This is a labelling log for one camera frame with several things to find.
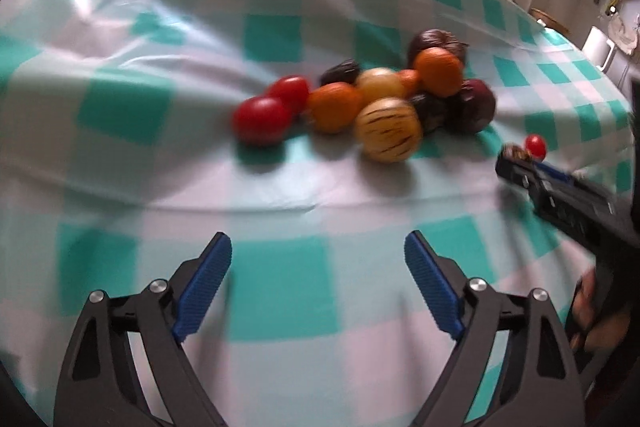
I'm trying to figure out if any dark brown fruit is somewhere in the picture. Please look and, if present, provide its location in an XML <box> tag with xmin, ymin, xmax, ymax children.
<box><xmin>501</xmin><ymin>144</ymin><xmax>534</xmax><ymax>162</ymax></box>

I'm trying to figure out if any orange mandarin top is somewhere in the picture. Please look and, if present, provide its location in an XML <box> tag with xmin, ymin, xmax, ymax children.
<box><xmin>412</xmin><ymin>48</ymin><xmax>463</xmax><ymax>98</ymax></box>

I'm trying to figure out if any orange mandarin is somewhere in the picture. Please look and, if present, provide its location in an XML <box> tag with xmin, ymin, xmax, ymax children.
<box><xmin>307</xmin><ymin>82</ymin><xmax>363</xmax><ymax>134</ymax></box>
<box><xmin>412</xmin><ymin>48</ymin><xmax>463</xmax><ymax>98</ymax></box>

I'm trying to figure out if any striped yellow melon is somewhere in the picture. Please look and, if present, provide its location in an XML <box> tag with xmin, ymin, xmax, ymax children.
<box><xmin>355</xmin><ymin>98</ymin><xmax>423</xmax><ymax>164</ymax></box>

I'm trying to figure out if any red tomato front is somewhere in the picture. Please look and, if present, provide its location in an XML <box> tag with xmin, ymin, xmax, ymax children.
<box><xmin>232</xmin><ymin>95</ymin><xmax>293</xmax><ymax>146</ymax></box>

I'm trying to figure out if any dark mangosteen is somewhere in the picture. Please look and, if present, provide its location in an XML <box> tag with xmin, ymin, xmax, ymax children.
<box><xmin>319</xmin><ymin>58</ymin><xmax>361</xmax><ymax>87</ymax></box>
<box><xmin>409</xmin><ymin>93</ymin><xmax>446</xmax><ymax>135</ymax></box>

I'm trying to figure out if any right hand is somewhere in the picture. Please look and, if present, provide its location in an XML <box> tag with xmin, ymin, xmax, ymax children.
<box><xmin>570</xmin><ymin>269</ymin><xmax>630</xmax><ymax>352</ymax></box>

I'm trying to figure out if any small red cherry tomato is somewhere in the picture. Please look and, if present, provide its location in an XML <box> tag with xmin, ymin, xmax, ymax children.
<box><xmin>524</xmin><ymin>133</ymin><xmax>547</xmax><ymax>161</ymax></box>

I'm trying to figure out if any wrinkled passion fruit right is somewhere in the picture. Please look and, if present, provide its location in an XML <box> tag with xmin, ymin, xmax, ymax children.
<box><xmin>444</xmin><ymin>79</ymin><xmax>497</xmax><ymax>134</ymax></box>

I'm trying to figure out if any wrinkled passion fruit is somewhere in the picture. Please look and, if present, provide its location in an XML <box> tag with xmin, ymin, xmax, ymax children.
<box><xmin>444</xmin><ymin>79</ymin><xmax>497</xmax><ymax>134</ymax></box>
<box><xmin>407</xmin><ymin>29</ymin><xmax>468</xmax><ymax>68</ymax></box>

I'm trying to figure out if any white kettle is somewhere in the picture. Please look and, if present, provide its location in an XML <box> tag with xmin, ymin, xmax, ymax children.
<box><xmin>582</xmin><ymin>26</ymin><xmax>616</xmax><ymax>72</ymax></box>

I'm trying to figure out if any small orange fruit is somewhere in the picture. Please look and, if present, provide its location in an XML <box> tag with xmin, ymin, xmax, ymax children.
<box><xmin>397</xmin><ymin>69</ymin><xmax>421</xmax><ymax>98</ymax></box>

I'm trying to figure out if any wrinkled passion fruit back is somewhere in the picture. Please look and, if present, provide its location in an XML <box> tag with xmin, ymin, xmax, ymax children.
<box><xmin>407</xmin><ymin>29</ymin><xmax>468</xmax><ymax>68</ymax></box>

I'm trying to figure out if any pale yellow round fruit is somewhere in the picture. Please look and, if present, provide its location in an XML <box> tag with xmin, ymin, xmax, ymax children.
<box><xmin>356</xmin><ymin>67</ymin><xmax>405</xmax><ymax>105</ymax></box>

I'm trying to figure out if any red tomato rear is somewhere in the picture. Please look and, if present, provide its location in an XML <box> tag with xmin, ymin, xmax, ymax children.
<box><xmin>266</xmin><ymin>76</ymin><xmax>310</xmax><ymax>117</ymax></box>

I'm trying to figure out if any teal white checkered tablecloth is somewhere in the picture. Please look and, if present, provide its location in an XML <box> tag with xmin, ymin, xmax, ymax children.
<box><xmin>1</xmin><ymin>0</ymin><xmax>634</xmax><ymax>426</ymax></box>

